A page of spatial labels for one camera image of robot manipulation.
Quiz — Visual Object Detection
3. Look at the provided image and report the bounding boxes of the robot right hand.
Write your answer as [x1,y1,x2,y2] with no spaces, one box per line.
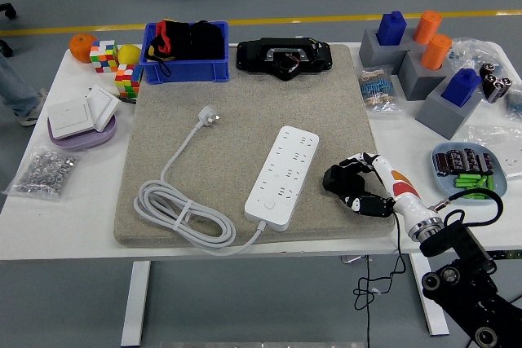
[337,152,436,231]

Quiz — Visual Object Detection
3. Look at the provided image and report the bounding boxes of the black plug with cord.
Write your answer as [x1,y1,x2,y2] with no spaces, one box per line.
[322,163,408,311]

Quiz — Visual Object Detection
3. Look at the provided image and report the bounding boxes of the white power strip with cord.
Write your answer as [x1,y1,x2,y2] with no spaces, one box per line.
[133,105,321,258]

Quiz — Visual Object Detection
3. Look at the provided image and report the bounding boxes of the light blue plate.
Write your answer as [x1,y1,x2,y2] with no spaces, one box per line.
[431,142,509,205]

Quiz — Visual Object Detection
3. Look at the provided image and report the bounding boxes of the grey block holder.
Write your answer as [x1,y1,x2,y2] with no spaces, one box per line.
[415,82,484,140]
[358,29,413,76]
[401,28,427,54]
[397,48,453,102]

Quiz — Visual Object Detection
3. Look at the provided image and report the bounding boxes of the bag of resistors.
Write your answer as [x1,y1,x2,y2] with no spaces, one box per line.
[356,65,403,115]

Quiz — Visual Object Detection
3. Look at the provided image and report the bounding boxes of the clear plastic bag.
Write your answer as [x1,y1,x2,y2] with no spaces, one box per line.
[467,124,522,180]

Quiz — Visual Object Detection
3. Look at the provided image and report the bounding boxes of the blue square peg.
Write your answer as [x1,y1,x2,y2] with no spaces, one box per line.
[375,11,408,46]
[440,68,483,108]

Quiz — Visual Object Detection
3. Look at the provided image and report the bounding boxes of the black table control panel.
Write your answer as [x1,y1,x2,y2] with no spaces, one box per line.
[489,249,522,262]

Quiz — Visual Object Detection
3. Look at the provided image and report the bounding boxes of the white table leg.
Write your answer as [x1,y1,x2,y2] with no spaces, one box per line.
[409,253,450,337]
[121,260,153,347]

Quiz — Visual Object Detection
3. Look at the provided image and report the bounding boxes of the orange cylinder peg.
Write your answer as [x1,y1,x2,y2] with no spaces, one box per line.
[413,10,444,46]
[420,33,453,71]

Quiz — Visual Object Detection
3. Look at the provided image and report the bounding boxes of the bag of blue parts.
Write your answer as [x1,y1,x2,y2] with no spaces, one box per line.
[448,37,505,76]
[504,81,522,121]

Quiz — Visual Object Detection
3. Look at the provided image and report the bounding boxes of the grey-brown mat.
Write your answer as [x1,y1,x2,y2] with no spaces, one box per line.
[113,43,396,248]

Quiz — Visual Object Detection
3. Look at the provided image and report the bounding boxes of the black device housing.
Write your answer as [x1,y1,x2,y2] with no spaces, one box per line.
[236,37,334,82]

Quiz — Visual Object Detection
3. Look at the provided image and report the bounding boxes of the blue plastic bin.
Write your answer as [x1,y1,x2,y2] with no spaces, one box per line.
[138,20,231,85]

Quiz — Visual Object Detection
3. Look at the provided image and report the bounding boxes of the black and red cloth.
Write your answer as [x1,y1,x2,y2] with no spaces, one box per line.
[144,18,228,78]

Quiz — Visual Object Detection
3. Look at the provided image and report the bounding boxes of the colourful puzzle cube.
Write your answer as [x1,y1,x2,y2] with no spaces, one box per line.
[89,40,120,74]
[114,63,144,99]

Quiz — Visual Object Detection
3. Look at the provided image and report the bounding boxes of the yellow lemon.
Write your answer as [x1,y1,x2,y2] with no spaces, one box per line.
[117,44,143,66]

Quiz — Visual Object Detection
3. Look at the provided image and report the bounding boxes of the purple plate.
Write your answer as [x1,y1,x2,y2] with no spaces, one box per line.
[47,113,118,152]

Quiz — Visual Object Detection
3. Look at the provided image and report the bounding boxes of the orange fruit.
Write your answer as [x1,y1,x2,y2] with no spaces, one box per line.
[68,33,99,64]

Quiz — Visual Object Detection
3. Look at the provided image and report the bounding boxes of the bag of metal nuts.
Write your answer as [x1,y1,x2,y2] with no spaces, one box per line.
[2,143,82,202]

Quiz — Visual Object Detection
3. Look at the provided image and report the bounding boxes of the person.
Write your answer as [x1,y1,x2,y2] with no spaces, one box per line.
[0,54,48,127]

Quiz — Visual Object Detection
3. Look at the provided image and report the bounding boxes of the black office chair base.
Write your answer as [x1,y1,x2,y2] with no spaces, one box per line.
[0,2,18,58]

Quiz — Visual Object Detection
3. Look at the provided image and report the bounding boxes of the black hanging cable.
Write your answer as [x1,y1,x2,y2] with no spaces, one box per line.
[365,258,371,348]

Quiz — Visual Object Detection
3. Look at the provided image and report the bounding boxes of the white wall switch panel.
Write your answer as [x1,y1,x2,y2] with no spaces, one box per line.
[46,99,99,140]
[85,83,122,133]

